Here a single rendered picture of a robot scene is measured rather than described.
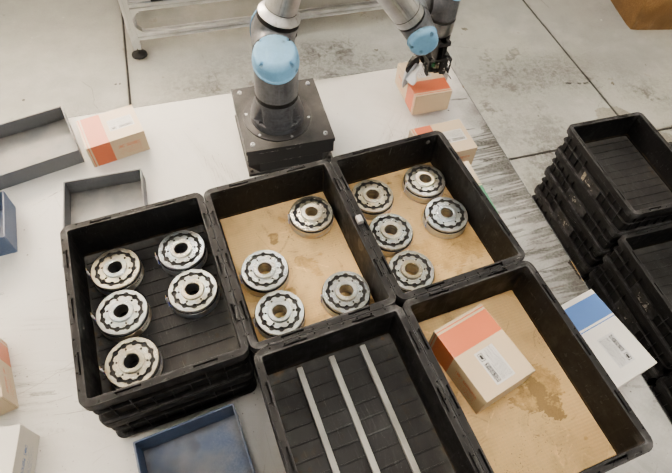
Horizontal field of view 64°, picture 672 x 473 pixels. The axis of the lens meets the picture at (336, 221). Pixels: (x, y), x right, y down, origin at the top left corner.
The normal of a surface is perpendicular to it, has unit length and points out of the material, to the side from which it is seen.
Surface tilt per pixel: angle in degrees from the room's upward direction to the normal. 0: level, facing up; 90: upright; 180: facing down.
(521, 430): 0
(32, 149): 0
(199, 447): 0
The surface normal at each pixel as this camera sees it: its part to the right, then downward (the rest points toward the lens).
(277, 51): 0.08, -0.44
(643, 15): 0.05, 0.82
